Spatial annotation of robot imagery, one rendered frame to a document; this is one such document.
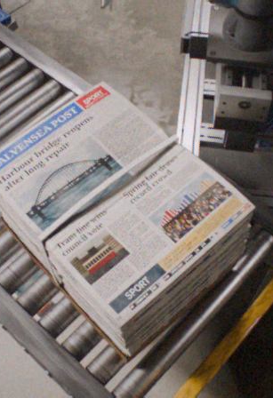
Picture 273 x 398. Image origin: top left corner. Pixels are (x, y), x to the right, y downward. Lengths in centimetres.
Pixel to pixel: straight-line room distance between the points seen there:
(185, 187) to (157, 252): 12
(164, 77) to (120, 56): 26
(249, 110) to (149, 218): 65
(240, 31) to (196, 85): 78
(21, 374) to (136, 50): 164
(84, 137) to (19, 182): 14
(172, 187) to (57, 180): 18
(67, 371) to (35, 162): 37
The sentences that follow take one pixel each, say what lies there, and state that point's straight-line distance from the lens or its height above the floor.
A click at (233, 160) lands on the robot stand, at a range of 187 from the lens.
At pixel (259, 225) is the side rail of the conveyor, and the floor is 80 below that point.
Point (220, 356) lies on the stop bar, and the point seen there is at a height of 82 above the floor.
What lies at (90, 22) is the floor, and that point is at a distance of 277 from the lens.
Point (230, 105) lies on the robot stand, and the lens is 132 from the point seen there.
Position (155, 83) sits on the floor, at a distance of 240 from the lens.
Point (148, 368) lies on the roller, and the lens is 91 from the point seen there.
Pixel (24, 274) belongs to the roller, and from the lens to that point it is 100.
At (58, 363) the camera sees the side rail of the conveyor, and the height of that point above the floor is 80.
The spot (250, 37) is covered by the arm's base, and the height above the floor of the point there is 86.
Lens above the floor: 169
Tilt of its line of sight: 58 degrees down
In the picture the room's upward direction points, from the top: 1 degrees counter-clockwise
